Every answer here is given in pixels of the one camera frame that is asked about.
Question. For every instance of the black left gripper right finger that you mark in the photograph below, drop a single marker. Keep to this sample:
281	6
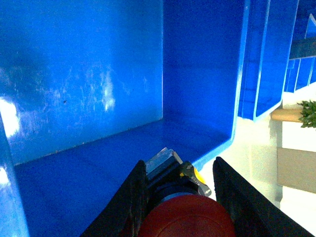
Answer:
253	215

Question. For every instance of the blue target bin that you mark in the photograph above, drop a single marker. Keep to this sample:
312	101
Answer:
90	87

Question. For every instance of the red mushroom push button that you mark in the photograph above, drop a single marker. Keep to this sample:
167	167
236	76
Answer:
179	202

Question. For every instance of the green plant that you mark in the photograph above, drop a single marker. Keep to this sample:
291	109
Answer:
308	114

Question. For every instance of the far right blue bin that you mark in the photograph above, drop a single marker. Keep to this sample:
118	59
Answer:
269	36

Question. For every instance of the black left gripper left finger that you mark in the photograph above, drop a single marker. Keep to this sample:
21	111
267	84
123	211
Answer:
125	212

